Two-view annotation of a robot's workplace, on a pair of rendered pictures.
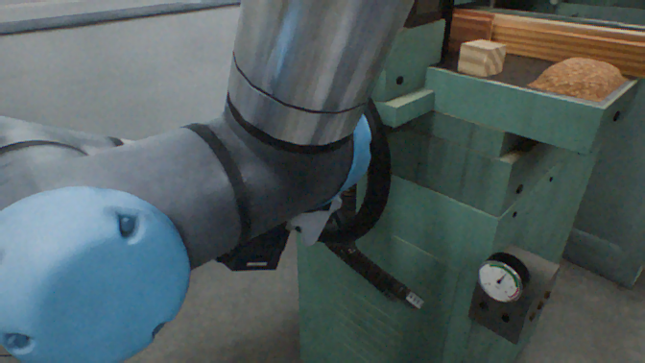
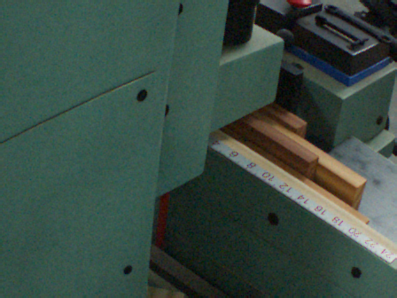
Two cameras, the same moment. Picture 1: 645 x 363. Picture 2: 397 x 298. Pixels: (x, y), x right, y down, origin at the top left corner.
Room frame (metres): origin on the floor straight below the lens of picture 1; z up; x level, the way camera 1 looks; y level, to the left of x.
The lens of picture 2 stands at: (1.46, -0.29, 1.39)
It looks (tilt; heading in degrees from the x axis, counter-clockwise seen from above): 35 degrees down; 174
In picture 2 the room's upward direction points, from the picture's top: 8 degrees clockwise
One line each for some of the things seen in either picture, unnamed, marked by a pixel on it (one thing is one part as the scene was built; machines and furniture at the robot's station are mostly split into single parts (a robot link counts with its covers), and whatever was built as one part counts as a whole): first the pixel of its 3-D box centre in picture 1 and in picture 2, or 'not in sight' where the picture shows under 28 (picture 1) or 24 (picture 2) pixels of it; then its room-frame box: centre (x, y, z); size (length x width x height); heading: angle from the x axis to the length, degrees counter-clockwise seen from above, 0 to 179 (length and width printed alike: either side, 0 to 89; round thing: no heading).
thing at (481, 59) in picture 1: (481, 58); not in sight; (0.59, -0.22, 0.92); 0.04 x 0.04 x 0.04; 36
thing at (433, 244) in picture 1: (437, 251); not in sight; (0.87, -0.30, 0.36); 0.58 x 0.45 x 0.71; 135
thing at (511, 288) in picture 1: (503, 279); not in sight; (0.45, -0.25, 0.65); 0.06 x 0.04 x 0.08; 45
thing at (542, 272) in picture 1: (513, 292); not in sight; (0.50, -0.30, 0.58); 0.12 x 0.08 x 0.08; 135
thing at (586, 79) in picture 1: (581, 71); not in sight; (0.54, -0.33, 0.91); 0.12 x 0.09 x 0.03; 135
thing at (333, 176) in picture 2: not in sight; (257, 140); (0.78, -0.17, 0.92); 0.25 x 0.02 x 0.05; 45
